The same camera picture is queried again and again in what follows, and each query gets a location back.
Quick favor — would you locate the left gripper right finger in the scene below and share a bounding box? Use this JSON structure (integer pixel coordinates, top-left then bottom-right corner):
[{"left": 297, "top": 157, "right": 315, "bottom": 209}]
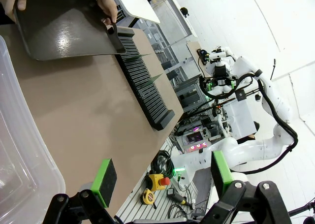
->
[{"left": 200, "top": 150, "right": 293, "bottom": 224}]

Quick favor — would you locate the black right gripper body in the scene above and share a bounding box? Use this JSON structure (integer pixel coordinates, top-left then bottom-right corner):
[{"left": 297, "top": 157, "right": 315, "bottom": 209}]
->
[{"left": 213, "top": 64, "right": 228, "bottom": 87}]

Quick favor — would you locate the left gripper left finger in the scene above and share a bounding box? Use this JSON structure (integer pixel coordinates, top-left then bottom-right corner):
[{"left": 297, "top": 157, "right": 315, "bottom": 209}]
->
[{"left": 43, "top": 158, "right": 118, "bottom": 224}]

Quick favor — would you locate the black plastic tray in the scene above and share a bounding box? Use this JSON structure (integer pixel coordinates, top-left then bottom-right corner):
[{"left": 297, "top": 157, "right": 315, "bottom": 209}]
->
[{"left": 13, "top": 0, "right": 126, "bottom": 62}]

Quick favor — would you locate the person's left hand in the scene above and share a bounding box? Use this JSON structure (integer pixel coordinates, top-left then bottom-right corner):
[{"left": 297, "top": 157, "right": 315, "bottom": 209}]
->
[{"left": 96, "top": 0, "right": 118, "bottom": 26}]

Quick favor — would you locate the person's right hand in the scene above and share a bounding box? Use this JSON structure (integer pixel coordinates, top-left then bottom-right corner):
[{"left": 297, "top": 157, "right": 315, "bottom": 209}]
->
[{"left": 0, "top": 0, "right": 31, "bottom": 22}]

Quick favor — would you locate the grey equipment cabinet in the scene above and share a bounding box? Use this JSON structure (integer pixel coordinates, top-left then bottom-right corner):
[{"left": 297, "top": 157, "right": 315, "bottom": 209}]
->
[{"left": 176, "top": 73, "right": 210, "bottom": 113}]

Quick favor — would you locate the black device on board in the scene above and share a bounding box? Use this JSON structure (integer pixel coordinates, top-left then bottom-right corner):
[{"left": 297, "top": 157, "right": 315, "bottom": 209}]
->
[{"left": 196, "top": 48, "right": 210, "bottom": 65}]

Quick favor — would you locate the white cabinet panel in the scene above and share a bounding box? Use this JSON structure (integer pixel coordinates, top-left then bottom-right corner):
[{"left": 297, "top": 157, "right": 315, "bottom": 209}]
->
[{"left": 225, "top": 99, "right": 257, "bottom": 140}]

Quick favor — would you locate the brown wooden board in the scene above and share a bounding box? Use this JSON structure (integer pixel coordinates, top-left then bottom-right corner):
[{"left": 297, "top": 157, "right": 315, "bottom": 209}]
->
[{"left": 186, "top": 41, "right": 213, "bottom": 78}]

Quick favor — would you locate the computer case with lights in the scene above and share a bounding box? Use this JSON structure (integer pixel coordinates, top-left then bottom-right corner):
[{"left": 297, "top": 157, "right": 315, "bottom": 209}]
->
[{"left": 182, "top": 128, "right": 222, "bottom": 153}]

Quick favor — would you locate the yellow tape measure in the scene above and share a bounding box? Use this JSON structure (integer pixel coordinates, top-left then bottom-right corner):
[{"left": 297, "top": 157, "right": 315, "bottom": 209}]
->
[{"left": 140, "top": 188, "right": 158, "bottom": 209}]

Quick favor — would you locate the yellow emergency stop button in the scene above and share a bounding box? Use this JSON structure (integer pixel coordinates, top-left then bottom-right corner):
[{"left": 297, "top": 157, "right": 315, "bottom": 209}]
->
[{"left": 147, "top": 173, "right": 171, "bottom": 192}]

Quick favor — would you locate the black yellow hand tool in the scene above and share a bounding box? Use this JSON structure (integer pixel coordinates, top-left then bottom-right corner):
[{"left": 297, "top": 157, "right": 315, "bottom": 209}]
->
[{"left": 166, "top": 188, "right": 195, "bottom": 210}]

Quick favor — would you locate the black slotted PCB rack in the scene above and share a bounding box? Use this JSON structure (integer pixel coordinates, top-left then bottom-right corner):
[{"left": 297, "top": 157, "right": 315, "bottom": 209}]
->
[{"left": 115, "top": 26, "right": 176, "bottom": 131}]

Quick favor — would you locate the metal shelf with bins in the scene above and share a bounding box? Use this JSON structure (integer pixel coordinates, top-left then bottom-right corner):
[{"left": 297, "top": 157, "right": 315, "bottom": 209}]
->
[{"left": 136, "top": 18, "right": 179, "bottom": 64}]

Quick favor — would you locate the clear plastic storage box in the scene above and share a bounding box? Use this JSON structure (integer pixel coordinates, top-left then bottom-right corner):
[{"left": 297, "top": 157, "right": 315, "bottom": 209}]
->
[{"left": 0, "top": 35, "right": 66, "bottom": 224}]

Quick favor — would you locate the black rod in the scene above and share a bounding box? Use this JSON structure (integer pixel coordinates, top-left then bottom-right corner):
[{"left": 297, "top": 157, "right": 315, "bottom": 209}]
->
[{"left": 287, "top": 198, "right": 315, "bottom": 224}]

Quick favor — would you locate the white side table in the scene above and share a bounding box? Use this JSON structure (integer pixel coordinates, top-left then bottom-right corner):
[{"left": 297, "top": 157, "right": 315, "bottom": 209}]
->
[{"left": 114, "top": 0, "right": 160, "bottom": 24}]

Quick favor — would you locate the person in grey jacket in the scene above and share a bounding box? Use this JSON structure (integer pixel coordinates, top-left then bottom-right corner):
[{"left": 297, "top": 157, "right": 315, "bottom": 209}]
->
[{"left": 0, "top": 0, "right": 104, "bottom": 25}]

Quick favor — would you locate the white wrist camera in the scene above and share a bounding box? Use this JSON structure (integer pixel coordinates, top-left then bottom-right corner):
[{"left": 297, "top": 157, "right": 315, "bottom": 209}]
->
[{"left": 209, "top": 50, "right": 227, "bottom": 62}]

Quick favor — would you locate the coiled dark cable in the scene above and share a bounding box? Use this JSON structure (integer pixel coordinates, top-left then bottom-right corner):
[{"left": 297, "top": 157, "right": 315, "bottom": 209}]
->
[{"left": 150, "top": 149, "right": 175, "bottom": 179}]

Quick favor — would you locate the grey slotted base plate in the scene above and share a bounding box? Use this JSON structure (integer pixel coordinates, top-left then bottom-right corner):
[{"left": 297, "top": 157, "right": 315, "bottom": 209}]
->
[{"left": 115, "top": 167, "right": 212, "bottom": 224}]

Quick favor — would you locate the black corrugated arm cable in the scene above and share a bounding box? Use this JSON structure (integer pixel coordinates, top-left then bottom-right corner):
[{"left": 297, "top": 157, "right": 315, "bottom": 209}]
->
[{"left": 198, "top": 70, "right": 298, "bottom": 175}]

